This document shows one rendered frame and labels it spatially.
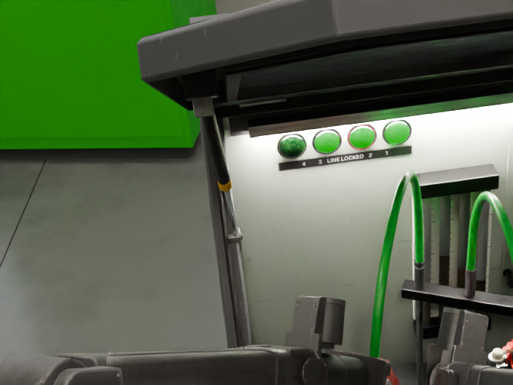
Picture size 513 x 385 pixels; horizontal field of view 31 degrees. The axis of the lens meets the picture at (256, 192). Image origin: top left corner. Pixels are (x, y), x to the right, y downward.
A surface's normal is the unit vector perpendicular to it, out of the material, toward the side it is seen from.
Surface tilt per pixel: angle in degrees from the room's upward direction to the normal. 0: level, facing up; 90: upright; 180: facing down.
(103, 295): 0
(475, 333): 51
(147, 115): 90
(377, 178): 90
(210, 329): 0
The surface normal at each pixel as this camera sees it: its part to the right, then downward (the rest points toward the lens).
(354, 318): 0.09, 0.54
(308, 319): -0.58, -0.30
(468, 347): 0.25, -0.15
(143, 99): -0.15, 0.56
